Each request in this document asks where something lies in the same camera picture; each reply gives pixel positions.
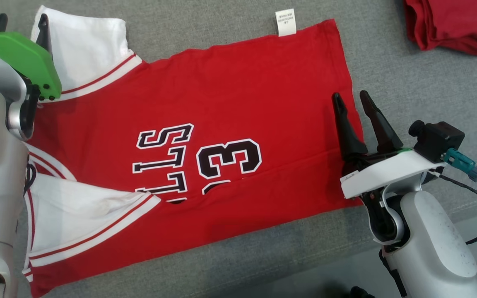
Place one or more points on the red white basketball jersey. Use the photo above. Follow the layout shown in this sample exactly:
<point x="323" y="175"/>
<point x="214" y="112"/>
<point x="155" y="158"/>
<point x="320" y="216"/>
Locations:
<point x="242" y="95"/>

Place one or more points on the teal right camera connector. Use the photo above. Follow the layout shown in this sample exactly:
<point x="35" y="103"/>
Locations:
<point x="460" y="161"/>

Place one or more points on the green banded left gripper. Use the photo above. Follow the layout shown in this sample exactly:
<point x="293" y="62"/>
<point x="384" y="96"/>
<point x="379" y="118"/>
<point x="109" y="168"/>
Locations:
<point x="23" y="56"/>

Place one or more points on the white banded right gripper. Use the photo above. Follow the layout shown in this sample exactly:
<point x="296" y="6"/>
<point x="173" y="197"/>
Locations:
<point x="387" y="171"/>

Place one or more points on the red shorts with white trim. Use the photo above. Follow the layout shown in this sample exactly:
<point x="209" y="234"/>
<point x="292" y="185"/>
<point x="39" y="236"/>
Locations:
<point x="458" y="25"/>

